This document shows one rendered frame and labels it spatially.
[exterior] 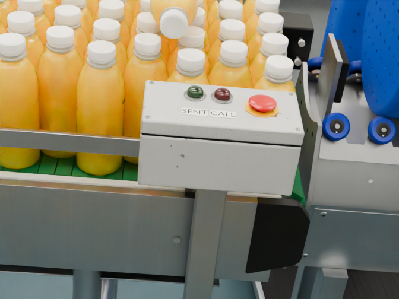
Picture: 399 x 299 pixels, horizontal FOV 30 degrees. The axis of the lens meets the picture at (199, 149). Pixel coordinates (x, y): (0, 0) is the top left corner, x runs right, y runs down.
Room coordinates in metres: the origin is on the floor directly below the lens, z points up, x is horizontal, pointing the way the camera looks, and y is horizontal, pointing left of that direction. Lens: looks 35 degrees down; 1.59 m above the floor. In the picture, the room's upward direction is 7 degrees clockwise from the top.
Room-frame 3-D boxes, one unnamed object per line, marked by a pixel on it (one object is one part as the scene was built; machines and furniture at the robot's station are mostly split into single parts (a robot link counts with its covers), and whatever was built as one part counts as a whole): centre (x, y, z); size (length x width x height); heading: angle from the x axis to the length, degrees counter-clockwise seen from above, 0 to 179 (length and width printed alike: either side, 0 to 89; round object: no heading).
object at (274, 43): (1.01, -0.09, 1.09); 0.04 x 0.04 x 0.02
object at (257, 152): (0.81, -0.02, 1.05); 0.20 x 0.10 x 0.10; 94
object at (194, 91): (0.82, 0.01, 1.11); 0.02 x 0.02 x 0.01
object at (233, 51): (0.97, -0.03, 1.09); 0.04 x 0.04 x 0.02
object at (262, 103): (0.81, -0.07, 1.11); 0.04 x 0.04 x 0.01
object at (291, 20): (1.31, -0.15, 0.95); 0.10 x 0.07 x 0.10; 4
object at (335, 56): (1.11, -0.21, 0.99); 0.10 x 0.02 x 0.12; 4
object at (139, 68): (0.96, 0.09, 0.99); 0.07 x 0.07 x 0.19
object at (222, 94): (0.83, -0.02, 1.11); 0.02 x 0.02 x 0.01
